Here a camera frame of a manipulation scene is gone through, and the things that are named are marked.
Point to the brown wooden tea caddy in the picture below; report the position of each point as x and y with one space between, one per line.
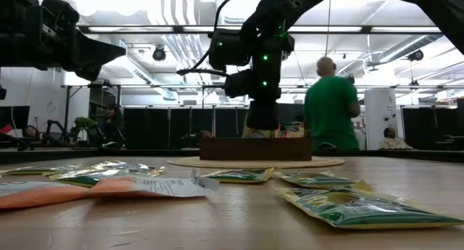
253 150

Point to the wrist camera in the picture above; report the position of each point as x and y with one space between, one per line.
237 84
59 12

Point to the black aluminium table frame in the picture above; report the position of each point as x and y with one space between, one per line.
108 155

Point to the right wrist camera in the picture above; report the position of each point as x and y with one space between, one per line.
237 84

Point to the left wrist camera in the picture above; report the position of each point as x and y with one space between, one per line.
59 12

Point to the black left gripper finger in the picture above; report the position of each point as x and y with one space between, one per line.
87 69
94 47

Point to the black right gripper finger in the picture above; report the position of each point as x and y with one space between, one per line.
262 117

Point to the round woven straw placemat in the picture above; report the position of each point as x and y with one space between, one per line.
253 164

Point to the person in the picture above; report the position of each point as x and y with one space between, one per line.
30 132
112 127
331 108
393 143

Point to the yellow green tea packet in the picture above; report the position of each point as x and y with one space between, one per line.
262 134
83 180
40 169
315 179
293 131
137 168
235 176
362 210

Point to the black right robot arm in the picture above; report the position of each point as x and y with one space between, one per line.
275 18

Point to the black ceiling spotlight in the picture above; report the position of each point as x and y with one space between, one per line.
415 55
158 54

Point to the black partition screen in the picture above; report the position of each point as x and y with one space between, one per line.
190 119
230 121
417 123
145 127
444 123

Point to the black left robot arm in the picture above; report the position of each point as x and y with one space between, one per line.
18 32

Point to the black computer monitor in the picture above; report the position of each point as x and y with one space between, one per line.
16 116

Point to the green leafy plant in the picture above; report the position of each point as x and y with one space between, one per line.
84 123

